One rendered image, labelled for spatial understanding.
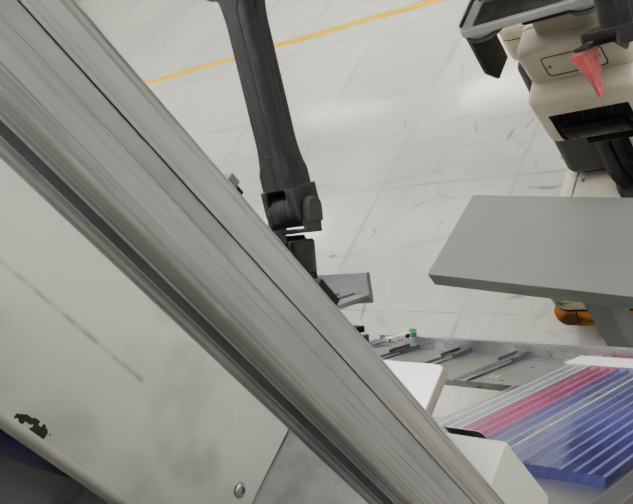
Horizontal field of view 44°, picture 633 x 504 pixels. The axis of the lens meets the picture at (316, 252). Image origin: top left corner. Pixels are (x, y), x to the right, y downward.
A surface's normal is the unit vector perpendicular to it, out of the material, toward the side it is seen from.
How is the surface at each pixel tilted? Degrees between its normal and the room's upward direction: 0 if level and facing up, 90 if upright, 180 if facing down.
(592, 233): 0
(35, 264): 90
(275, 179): 57
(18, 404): 90
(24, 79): 90
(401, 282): 0
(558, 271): 0
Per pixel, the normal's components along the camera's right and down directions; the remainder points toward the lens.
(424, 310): -0.53, -0.64
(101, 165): 0.73, -0.03
